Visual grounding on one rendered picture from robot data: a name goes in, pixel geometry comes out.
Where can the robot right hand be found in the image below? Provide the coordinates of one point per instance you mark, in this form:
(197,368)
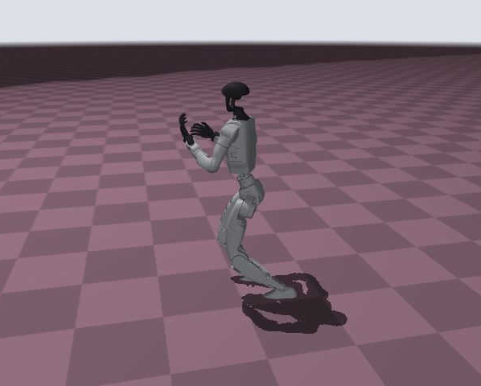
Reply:
(206,131)

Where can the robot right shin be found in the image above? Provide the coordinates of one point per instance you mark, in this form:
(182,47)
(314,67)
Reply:
(224,245)

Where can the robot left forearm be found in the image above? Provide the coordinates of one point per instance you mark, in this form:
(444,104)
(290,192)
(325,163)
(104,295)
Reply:
(198,153)

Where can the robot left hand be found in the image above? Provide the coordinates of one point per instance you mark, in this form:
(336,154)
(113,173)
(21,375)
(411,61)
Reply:
(183,130)

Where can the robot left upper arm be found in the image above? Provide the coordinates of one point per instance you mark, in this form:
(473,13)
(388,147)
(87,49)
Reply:
(228,135)

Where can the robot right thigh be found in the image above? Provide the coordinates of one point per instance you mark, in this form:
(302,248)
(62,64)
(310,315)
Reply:
(225,216)

